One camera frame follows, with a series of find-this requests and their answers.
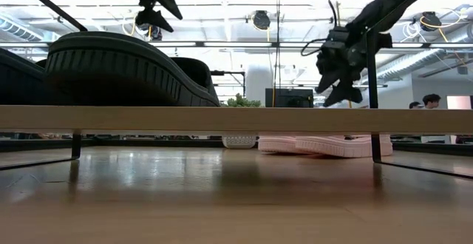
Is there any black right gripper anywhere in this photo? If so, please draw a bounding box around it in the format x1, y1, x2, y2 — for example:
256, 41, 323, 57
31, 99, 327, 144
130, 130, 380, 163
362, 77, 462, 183
315, 25, 392, 108

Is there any pink slide sandal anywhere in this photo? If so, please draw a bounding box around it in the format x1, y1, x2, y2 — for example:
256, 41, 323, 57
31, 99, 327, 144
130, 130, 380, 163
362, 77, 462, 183
295, 134, 394, 159
257, 135, 319, 155

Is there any black slide sandal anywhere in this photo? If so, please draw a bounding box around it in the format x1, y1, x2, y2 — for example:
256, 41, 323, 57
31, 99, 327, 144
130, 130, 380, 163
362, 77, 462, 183
43, 31, 222, 108
0, 47, 51, 106

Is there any black control box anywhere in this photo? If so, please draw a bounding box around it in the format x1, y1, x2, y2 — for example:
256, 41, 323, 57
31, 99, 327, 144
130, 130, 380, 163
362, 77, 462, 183
265, 87, 315, 108

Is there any black metal stand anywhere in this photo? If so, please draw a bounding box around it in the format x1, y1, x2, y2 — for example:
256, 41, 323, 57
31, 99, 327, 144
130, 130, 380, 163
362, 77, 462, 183
210, 70, 247, 98

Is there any green plant in white pot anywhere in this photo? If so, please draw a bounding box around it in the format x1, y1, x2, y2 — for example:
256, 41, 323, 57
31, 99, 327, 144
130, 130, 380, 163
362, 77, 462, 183
220, 92, 262, 149

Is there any pink lit screen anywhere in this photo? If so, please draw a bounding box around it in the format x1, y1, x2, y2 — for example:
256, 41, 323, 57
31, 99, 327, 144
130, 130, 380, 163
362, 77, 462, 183
446, 95, 473, 111

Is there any black ceiling cable reel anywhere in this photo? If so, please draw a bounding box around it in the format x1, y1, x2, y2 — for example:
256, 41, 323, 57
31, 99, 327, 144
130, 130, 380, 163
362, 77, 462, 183
146, 24, 164, 41
251, 10, 273, 31
419, 10, 465, 33

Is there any black hanging cable with coil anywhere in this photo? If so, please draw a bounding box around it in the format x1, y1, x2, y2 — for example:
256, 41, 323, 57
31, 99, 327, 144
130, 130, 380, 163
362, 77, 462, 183
275, 0, 282, 89

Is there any wooden shelf with black frame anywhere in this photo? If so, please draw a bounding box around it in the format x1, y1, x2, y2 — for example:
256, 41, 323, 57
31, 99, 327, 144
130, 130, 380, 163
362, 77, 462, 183
0, 0, 473, 180

